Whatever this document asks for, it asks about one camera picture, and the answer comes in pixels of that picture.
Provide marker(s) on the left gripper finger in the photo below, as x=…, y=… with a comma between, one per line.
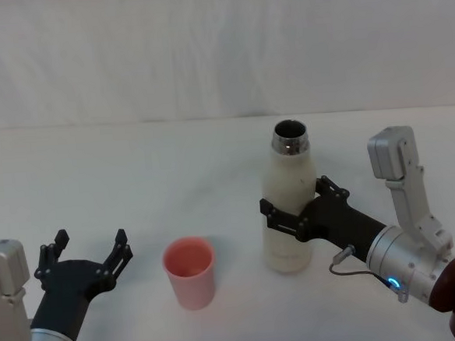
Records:
x=48, y=257
x=118, y=256

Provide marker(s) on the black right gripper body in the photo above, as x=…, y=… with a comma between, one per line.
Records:
x=340, y=221

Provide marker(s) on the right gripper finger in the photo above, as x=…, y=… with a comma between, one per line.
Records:
x=283, y=221
x=332, y=188

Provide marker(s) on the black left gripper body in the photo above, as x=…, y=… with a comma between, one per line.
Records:
x=67, y=287

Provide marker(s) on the cream vacuum bottle steel neck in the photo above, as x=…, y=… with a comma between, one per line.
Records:
x=286, y=174

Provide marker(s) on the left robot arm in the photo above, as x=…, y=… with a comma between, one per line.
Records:
x=4, y=279

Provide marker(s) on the white table cloth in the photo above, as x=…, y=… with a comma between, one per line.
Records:
x=134, y=177

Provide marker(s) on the pink cup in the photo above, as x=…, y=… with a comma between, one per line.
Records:
x=194, y=288

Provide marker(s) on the white curtain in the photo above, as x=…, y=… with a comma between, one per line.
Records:
x=126, y=56

